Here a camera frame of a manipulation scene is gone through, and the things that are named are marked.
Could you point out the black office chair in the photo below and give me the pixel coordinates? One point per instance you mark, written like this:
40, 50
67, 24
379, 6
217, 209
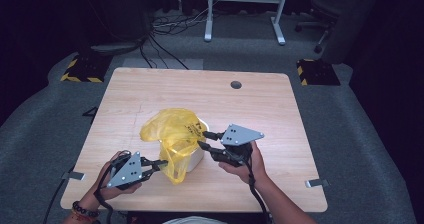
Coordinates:
325, 0

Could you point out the black bracket under table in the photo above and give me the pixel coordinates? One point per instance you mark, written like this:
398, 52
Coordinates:
91, 111

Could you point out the grey stand base plate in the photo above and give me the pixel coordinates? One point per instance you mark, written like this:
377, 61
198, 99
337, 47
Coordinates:
115, 47

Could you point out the white plastic bin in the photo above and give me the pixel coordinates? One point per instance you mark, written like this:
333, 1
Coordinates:
196, 157

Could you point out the black yellow striped base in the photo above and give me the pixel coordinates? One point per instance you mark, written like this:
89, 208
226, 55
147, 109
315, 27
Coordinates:
86, 67
316, 72

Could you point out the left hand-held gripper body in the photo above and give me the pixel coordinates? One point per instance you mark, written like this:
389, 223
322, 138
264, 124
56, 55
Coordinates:
128, 170

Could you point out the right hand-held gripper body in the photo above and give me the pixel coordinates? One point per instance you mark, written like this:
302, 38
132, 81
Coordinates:
238, 135

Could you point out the person's right hand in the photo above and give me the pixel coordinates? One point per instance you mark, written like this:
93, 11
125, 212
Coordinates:
256, 170

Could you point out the metal table clip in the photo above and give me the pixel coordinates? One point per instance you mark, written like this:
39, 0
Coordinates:
74, 175
317, 183

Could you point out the person's left hand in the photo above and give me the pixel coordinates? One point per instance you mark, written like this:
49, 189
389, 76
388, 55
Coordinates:
103, 190

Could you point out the yellow plastic bag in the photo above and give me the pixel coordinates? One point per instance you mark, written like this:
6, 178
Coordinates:
170, 130

